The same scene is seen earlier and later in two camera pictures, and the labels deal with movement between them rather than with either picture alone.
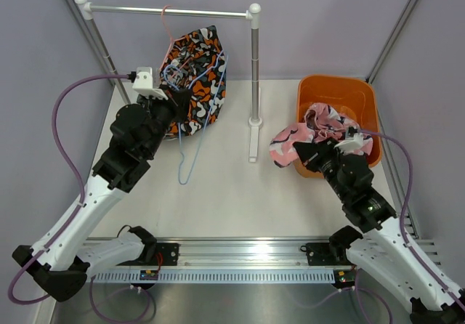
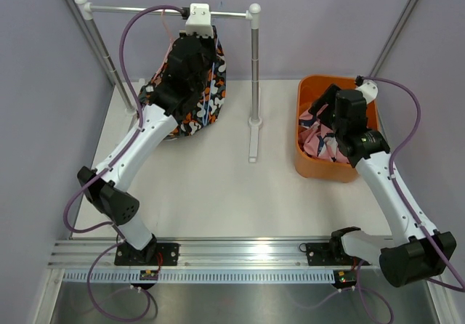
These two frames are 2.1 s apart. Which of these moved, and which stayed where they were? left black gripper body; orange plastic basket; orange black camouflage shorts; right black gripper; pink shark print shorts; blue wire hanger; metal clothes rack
Moved: left black gripper body; right black gripper; pink shark print shorts; blue wire hanger
Stayed: orange black camouflage shorts; metal clothes rack; orange plastic basket
